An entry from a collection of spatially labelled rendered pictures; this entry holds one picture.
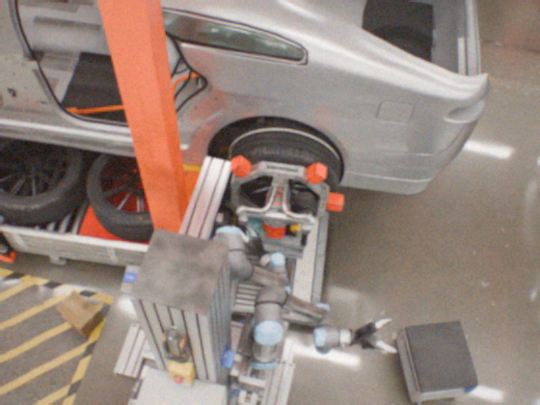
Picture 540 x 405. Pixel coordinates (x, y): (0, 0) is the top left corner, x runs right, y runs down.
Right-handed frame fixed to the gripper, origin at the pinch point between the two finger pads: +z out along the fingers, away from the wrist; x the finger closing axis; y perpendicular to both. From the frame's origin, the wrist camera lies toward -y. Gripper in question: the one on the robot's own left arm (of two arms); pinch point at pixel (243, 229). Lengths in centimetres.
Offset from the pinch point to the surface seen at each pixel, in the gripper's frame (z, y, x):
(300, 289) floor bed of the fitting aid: -26, 75, 28
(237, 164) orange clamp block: 20.4, -29.4, 11.0
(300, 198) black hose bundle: -11.6, -20.5, 28.9
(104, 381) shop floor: 0, 83, -104
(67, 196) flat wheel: 101, 38, -64
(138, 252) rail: 45, 46, -47
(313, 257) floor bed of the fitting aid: -13, 75, 50
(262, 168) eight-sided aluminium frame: 10.8, -29.0, 20.5
